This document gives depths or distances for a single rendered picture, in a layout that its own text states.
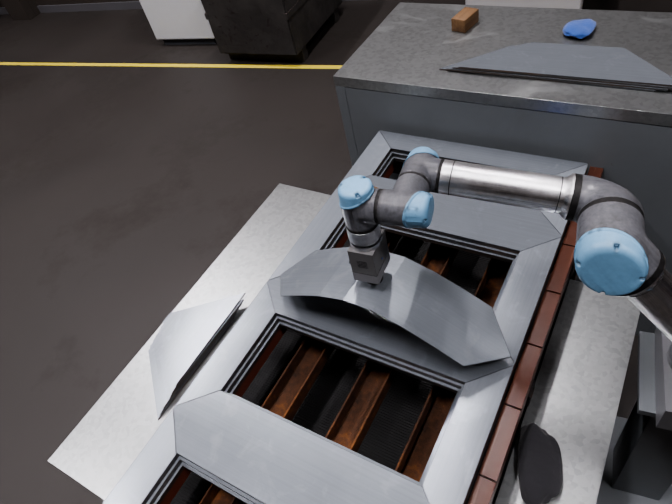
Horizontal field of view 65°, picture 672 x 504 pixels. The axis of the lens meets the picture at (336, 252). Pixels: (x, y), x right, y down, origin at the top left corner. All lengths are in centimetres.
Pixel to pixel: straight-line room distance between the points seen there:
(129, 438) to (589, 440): 120
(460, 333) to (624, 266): 42
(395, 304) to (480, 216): 52
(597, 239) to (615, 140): 85
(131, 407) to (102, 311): 149
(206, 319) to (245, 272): 23
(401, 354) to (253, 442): 42
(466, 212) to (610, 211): 68
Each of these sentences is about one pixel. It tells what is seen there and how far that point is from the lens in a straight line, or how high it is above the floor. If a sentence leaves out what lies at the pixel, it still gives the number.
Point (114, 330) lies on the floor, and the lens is 300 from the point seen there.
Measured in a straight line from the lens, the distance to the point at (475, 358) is 129.
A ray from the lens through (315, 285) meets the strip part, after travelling 139.
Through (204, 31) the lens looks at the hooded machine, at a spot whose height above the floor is 14.
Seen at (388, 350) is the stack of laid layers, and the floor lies 86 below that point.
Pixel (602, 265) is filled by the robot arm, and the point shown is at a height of 126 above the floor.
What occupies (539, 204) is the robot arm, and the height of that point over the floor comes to 124.
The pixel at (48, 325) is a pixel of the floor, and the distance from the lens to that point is 328.
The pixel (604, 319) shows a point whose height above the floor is 68.
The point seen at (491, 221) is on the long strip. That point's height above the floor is 86.
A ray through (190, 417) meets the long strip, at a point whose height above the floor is 86.
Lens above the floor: 204
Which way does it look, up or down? 46 degrees down
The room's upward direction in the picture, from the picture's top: 16 degrees counter-clockwise
